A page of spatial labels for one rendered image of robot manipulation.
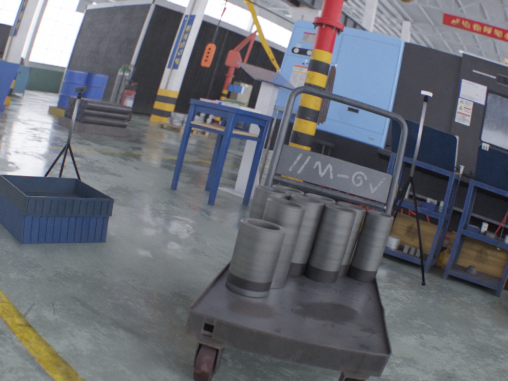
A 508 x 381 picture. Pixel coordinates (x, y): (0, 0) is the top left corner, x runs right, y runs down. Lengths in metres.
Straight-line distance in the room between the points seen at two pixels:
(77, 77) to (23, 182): 8.02
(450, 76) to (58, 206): 3.94
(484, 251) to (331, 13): 2.64
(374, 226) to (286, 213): 0.49
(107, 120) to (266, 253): 6.79
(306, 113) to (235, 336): 3.50
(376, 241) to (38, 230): 1.50
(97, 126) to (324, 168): 6.12
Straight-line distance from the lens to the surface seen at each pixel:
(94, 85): 10.86
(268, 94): 5.20
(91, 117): 7.99
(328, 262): 1.91
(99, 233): 2.57
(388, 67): 5.19
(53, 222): 2.35
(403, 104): 5.10
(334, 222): 1.89
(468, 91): 4.92
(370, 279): 2.10
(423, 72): 5.13
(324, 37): 4.77
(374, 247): 2.06
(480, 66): 4.99
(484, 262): 4.10
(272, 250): 1.55
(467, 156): 4.79
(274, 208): 1.67
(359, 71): 5.29
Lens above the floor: 0.77
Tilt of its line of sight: 7 degrees down
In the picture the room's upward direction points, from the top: 14 degrees clockwise
